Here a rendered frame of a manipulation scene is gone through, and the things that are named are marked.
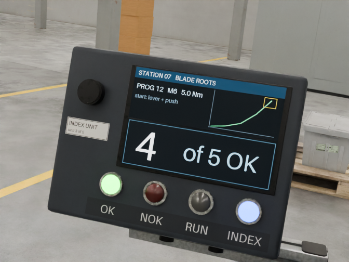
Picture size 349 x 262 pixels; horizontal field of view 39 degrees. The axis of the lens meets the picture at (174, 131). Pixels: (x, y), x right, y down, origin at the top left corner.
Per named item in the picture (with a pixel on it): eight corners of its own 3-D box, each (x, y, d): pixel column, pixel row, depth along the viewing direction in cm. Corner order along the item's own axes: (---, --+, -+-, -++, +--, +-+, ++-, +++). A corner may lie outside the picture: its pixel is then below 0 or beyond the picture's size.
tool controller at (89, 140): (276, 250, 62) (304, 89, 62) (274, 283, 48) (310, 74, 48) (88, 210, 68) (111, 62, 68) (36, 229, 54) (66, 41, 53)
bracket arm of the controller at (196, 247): (323, 267, 59) (327, 245, 58) (324, 281, 56) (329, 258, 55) (135, 227, 64) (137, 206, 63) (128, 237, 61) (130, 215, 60)
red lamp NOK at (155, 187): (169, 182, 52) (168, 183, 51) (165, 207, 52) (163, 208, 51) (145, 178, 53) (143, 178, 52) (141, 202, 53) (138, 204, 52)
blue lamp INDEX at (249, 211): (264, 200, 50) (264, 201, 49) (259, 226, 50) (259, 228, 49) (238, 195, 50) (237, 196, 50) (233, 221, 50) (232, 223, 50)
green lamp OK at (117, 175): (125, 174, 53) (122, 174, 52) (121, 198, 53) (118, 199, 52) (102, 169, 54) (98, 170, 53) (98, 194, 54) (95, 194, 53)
